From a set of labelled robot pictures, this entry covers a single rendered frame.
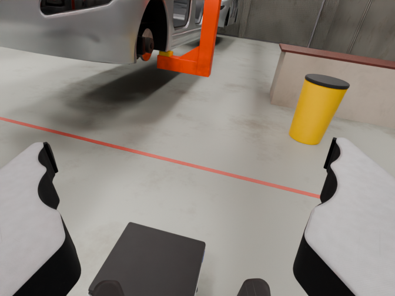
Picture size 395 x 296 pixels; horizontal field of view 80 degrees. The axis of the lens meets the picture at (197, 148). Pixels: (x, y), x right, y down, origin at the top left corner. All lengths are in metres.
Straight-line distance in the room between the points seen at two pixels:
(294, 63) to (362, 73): 0.95
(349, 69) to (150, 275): 3.83
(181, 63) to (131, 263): 2.48
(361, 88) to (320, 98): 1.52
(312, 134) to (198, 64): 1.59
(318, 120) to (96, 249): 2.51
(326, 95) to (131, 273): 2.50
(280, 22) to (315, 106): 11.05
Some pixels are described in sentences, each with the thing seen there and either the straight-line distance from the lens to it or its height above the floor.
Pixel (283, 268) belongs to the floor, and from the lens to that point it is 1.68.
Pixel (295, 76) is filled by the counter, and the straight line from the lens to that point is 4.12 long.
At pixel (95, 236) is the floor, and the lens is 1.68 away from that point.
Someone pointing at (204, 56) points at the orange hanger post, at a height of 0.76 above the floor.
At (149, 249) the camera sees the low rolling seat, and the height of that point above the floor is 0.34.
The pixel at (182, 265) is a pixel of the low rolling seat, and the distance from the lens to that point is 1.13.
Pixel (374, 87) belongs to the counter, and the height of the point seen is 0.54.
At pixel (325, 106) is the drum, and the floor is 0.50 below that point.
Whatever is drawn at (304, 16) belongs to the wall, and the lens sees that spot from 13.89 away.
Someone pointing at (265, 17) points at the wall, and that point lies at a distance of 13.77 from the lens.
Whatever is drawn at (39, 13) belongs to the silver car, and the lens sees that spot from 2.29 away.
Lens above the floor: 1.29
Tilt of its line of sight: 31 degrees down
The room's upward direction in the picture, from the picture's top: 8 degrees clockwise
